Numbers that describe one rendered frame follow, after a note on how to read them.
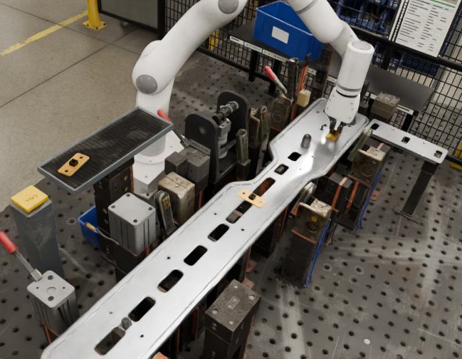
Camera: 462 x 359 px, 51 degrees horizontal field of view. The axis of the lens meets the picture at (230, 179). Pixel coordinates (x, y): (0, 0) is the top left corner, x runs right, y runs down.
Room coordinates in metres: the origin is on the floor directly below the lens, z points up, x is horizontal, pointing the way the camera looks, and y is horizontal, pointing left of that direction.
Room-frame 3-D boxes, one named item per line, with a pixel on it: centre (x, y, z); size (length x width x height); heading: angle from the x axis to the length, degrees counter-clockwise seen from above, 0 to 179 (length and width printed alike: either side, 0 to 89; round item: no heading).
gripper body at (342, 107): (1.41, -0.34, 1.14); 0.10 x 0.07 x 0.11; 60
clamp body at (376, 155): (1.28, -0.45, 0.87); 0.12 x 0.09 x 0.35; 60
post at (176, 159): (1.05, 0.16, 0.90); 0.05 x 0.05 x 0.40; 60
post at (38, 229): (0.77, 0.46, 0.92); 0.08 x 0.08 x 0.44; 60
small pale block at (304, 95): (1.56, -0.23, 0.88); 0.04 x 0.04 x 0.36; 60
